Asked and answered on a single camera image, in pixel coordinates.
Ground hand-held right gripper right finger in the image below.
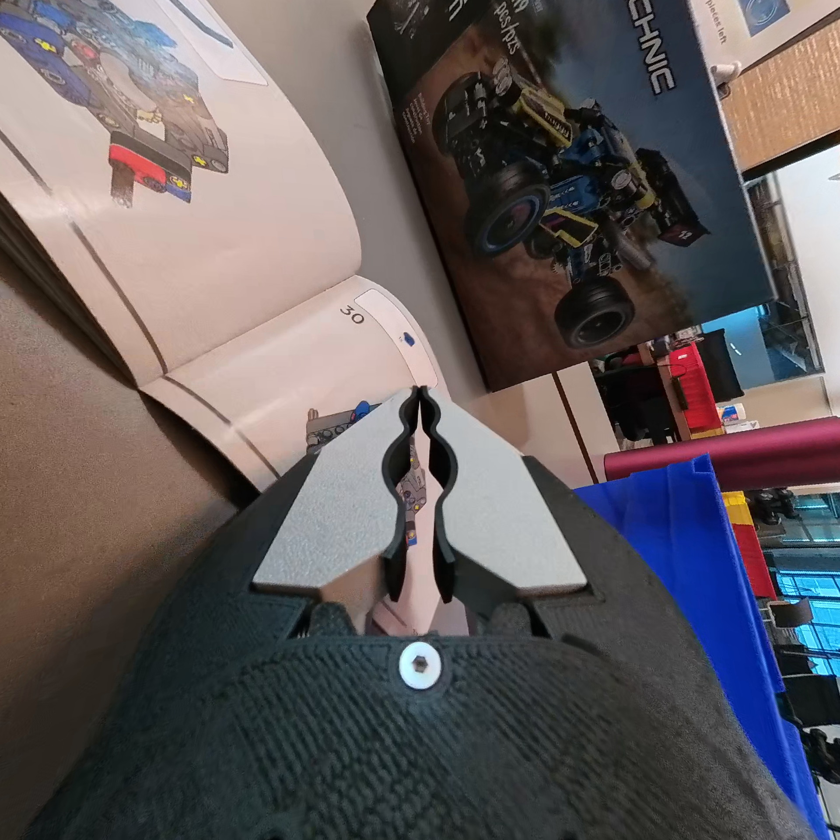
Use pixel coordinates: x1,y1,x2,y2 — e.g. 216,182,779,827
422,386,589,619

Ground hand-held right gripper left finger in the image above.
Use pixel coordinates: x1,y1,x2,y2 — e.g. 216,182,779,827
252,386,422,602

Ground lego instruction booklet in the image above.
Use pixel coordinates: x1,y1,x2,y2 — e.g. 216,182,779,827
0,0,473,637

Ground lego set box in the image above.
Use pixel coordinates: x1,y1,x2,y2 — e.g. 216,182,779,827
366,0,781,394

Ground blue plastic storage bin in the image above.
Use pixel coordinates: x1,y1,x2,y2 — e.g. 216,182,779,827
572,453,832,840

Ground maroon drinking bottle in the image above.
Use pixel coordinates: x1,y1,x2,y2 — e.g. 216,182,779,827
602,416,840,484

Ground red storage bin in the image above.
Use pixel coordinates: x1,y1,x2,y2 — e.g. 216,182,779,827
669,345,723,431

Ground cardboard poster backing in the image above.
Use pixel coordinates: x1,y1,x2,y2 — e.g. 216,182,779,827
721,18,840,175

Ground white printed instruction poster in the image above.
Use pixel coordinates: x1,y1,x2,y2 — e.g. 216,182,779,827
689,0,832,72

